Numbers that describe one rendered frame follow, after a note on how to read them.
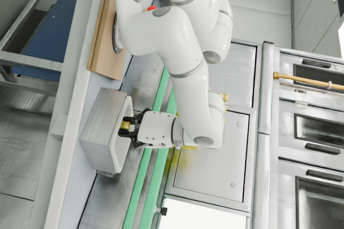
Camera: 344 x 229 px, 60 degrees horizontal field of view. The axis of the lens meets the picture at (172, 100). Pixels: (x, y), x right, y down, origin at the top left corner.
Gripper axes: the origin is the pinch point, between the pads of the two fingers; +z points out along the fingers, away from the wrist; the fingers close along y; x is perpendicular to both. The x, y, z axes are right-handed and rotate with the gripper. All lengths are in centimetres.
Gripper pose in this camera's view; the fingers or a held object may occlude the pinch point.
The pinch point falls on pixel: (125, 126)
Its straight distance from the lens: 88.9
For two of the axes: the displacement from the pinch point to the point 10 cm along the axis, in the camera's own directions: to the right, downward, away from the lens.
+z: -9.6, -0.5, 2.8
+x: -2.0, -5.9, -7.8
